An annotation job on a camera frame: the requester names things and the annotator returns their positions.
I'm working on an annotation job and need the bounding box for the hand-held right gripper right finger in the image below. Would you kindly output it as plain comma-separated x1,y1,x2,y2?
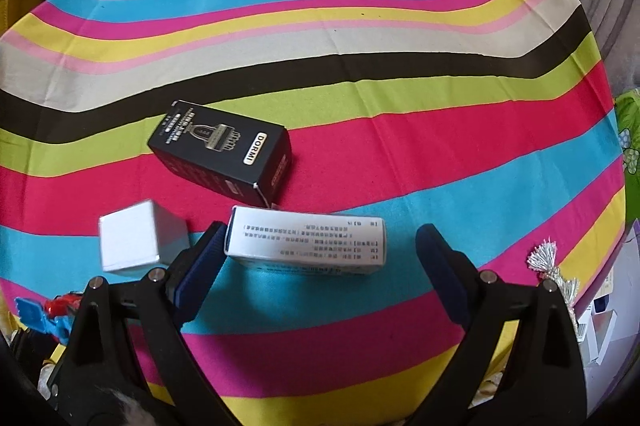
400,223,588,426

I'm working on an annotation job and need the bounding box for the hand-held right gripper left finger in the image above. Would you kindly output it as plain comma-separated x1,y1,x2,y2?
50,221,241,426

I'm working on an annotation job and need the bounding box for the white box with blue label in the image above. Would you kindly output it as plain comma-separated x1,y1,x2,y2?
223,205,387,277

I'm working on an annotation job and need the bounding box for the purple white cardboard box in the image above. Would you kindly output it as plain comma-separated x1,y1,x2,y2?
575,216,640,387

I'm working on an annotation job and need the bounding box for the white grey cube box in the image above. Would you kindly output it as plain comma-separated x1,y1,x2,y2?
98,200,189,275

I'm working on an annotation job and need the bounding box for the silver cushion tassel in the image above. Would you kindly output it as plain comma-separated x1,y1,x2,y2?
527,238,581,307

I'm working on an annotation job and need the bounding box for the dark printed box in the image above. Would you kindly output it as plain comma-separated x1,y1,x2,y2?
147,100,293,209

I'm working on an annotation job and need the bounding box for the colourful striped cloth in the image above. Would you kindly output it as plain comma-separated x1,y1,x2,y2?
0,0,628,426

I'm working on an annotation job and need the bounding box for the green cartoon mat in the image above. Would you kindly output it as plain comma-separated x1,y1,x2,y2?
614,88,640,217

